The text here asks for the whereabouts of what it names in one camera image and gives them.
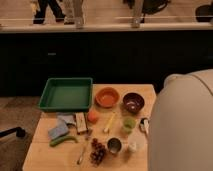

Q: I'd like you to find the grey blue cloth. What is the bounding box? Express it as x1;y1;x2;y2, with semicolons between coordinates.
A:
57;113;76;125

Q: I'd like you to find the black white marker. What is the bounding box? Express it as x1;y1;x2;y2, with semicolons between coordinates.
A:
139;118;149;134

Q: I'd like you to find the green plastic tray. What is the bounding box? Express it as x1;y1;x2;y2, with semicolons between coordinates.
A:
39;78;93;112

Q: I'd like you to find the wooden block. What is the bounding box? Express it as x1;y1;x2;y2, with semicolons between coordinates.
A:
75;113;88;134

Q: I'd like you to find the orange fruit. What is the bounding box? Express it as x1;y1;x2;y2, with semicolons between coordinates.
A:
87;109;99;124

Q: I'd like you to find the small metal cup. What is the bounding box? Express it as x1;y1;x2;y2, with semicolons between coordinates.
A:
107;138;122;154

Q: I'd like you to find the blue sponge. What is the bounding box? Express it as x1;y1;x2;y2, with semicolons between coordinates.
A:
48;122;69;140

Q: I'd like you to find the clear glass cup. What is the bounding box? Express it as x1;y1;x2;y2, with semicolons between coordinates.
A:
127;132;146;153

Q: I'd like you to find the bunch of red grapes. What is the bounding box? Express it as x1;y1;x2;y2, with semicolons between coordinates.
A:
90;138;106;166

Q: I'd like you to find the green plastic cup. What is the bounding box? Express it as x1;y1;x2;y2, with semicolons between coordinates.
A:
123;117;136;134

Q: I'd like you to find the orange bowl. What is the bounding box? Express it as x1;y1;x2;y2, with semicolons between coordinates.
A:
95;87;119;108

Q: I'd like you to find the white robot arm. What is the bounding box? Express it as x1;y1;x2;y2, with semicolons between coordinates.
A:
148;69;213;171

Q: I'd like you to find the black chair leg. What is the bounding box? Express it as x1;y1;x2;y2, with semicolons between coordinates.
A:
0;127;26;138

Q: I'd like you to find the green pea pod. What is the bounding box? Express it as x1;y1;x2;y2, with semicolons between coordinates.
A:
49;136;78;147

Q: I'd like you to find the person in black trousers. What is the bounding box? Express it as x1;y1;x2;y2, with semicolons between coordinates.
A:
32;0;66;25

